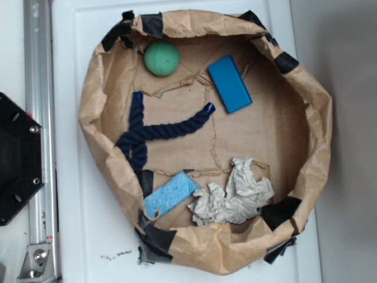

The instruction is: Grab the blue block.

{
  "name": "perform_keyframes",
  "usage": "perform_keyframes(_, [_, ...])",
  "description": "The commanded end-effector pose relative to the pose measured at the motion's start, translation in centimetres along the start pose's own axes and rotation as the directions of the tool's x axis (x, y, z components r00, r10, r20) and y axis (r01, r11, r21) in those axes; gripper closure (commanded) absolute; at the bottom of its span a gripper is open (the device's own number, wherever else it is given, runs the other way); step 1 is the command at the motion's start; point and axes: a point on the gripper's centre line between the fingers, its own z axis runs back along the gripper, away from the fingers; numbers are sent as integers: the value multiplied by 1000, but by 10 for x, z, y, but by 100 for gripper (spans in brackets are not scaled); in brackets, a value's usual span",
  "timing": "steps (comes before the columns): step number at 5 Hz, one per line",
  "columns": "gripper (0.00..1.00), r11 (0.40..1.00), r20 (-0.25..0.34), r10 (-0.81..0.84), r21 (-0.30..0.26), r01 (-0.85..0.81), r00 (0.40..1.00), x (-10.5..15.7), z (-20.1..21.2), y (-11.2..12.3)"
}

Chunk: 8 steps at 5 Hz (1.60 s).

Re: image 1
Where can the blue rectangular block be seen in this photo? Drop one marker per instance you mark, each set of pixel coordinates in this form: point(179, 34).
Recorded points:
point(229, 84)

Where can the brown paper bag bin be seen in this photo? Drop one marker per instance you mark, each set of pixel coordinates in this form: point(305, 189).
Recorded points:
point(287, 130)

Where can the light blue sponge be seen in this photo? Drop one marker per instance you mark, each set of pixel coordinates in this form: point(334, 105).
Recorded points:
point(169, 195)

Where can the crumpled white cloth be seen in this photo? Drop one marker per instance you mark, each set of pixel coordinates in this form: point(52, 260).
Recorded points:
point(236, 203)

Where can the green foam ball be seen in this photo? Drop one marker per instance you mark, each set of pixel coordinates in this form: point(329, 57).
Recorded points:
point(162, 58)

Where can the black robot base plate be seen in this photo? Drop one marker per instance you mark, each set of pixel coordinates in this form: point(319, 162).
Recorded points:
point(21, 159)

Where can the aluminium extrusion rail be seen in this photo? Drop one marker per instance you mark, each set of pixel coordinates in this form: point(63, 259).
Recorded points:
point(39, 97)

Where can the metal corner bracket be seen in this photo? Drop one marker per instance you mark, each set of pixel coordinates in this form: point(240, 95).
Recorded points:
point(38, 265)

